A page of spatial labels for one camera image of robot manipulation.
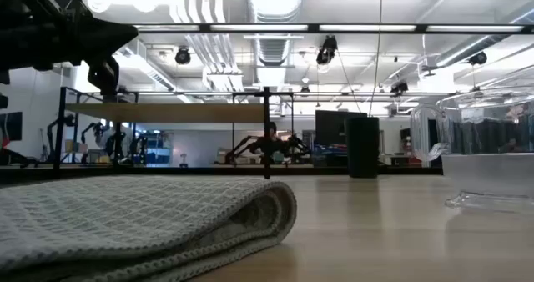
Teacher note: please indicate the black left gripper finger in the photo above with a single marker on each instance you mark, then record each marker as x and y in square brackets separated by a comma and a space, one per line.
[106, 29]
[106, 46]

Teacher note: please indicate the tall black cup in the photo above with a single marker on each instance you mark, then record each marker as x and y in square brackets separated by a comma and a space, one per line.
[362, 148]

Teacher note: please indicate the clear glass mug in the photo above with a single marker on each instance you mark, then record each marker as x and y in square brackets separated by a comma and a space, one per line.
[480, 173]

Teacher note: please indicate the black background robot arm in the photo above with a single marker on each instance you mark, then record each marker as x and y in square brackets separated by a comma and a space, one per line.
[250, 146]
[62, 125]

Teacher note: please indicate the black ceiling spotlight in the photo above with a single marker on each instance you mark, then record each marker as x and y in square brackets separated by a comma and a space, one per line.
[326, 50]
[477, 58]
[182, 56]
[399, 87]

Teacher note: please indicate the grey waffle dish cloth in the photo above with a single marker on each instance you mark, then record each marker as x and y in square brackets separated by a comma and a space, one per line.
[125, 215]

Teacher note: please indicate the black overhead beam with lights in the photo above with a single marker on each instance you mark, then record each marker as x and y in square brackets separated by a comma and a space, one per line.
[313, 28]

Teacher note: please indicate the black computer monitor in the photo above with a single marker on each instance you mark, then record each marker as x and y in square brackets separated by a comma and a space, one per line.
[329, 127]

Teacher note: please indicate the wooden shelf with black frame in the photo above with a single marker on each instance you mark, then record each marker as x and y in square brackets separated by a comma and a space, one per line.
[167, 112]

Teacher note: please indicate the black table frame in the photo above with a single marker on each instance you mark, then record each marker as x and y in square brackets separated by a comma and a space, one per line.
[200, 170]

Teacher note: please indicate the silver ventilation duct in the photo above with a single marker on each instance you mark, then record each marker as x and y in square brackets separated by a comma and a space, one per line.
[273, 2]

